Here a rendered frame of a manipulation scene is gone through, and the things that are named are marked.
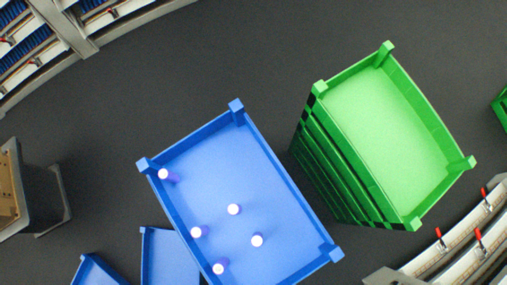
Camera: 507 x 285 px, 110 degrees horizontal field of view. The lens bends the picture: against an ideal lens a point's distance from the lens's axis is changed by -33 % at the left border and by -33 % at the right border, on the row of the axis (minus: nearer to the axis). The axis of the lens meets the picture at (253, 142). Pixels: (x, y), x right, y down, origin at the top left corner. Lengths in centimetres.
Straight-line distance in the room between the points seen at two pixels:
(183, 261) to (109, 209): 34
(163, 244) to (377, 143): 73
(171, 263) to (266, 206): 54
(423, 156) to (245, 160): 36
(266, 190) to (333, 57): 73
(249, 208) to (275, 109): 54
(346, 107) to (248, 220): 28
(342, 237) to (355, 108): 50
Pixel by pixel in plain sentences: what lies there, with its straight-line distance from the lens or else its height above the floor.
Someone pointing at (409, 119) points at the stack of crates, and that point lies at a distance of 58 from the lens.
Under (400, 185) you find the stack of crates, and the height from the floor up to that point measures 40.
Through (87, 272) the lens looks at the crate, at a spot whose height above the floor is 0.
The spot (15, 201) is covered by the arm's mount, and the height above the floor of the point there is 29.
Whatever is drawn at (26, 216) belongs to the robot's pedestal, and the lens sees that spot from 92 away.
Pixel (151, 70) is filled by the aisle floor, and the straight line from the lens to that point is 111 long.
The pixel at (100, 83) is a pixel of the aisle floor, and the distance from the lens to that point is 121.
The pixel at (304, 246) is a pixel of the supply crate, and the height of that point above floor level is 40.
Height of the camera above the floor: 87
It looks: 75 degrees down
